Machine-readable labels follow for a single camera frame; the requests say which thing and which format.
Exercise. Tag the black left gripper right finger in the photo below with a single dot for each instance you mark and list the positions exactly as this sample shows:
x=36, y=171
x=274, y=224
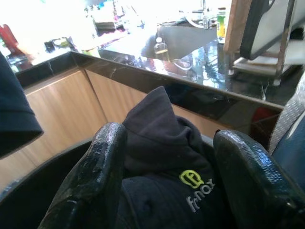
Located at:
x=250, y=176

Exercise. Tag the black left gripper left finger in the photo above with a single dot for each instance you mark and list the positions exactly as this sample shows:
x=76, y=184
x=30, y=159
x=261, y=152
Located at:
x=95, y=167

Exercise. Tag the navy garment with green logo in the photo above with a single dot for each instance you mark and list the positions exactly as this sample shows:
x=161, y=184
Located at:
x=157, y=148

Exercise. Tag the blue seat with grey mesh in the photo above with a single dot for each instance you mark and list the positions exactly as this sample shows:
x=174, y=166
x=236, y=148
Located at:
x=290, y=143

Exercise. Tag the wooden cabinet with black counter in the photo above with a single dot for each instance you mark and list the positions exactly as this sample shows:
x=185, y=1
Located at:
x=66, y=107

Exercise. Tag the black plastic basin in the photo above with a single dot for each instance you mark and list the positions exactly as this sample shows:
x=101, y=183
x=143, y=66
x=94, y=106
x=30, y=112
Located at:
x=31, y=195

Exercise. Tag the dark navy cloth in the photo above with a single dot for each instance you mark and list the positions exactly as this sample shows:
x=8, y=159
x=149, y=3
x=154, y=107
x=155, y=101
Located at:
x=14, y=114

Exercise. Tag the clear plastic bottle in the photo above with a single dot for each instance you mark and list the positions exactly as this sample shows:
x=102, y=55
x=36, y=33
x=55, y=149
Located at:
x=161, y=48

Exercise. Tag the brown wooden board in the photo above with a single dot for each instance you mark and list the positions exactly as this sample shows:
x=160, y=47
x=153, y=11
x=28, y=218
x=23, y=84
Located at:
x=234, y=26

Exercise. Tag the steel sink box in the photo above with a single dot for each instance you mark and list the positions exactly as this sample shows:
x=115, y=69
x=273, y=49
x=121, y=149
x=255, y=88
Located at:
x=183, y=38

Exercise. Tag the green labelled can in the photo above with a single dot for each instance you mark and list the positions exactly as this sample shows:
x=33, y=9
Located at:
x=220, y=23

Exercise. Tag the red container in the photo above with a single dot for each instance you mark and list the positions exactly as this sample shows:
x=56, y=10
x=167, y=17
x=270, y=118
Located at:
x=7, y=37

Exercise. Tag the chrome faucet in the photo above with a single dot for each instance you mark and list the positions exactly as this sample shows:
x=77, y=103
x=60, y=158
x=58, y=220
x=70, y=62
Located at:
x=206, y=16

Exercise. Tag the metal frame rack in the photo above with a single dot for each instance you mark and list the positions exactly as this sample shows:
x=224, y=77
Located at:
x=283, y=45

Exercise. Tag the white panel with black frame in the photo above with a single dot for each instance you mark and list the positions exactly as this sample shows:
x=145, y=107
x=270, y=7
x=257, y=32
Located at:
x=259, y=28

